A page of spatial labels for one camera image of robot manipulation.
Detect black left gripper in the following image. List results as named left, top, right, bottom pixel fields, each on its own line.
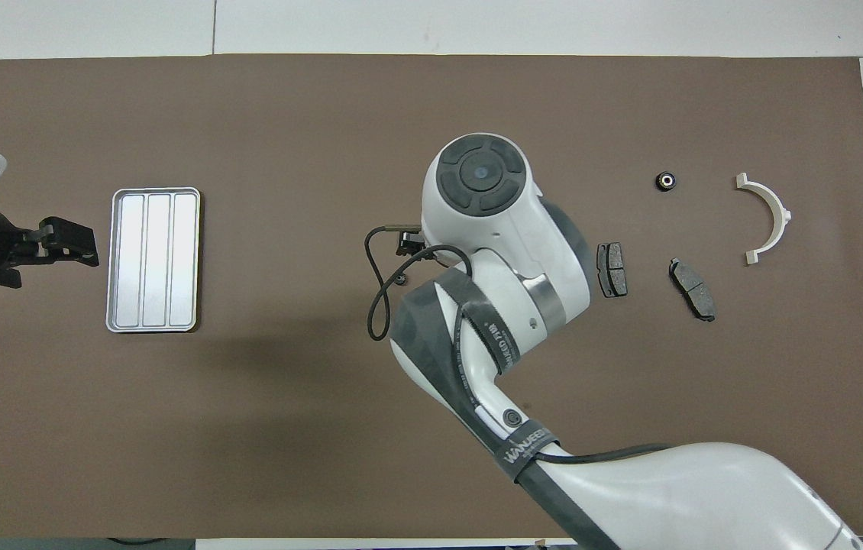
left=0, top=206, right=101, bottom=290

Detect silver metal tray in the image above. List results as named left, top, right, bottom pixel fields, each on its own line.
left=105, top=187, right=202, bottom=334

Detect short grey brake pad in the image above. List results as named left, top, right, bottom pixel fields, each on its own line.
left=596, top=242, right=629, bottom=299

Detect brown table mat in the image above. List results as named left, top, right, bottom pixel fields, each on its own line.
left=0, top=53, right=863, bottom=540

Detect long grey brake pad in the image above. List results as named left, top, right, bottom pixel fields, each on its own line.
left=668, top=258, right=717, bottom=322

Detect white semicircular plastic bracket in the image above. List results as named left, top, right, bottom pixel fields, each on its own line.
left=735, top=173, right=793, bottom=266

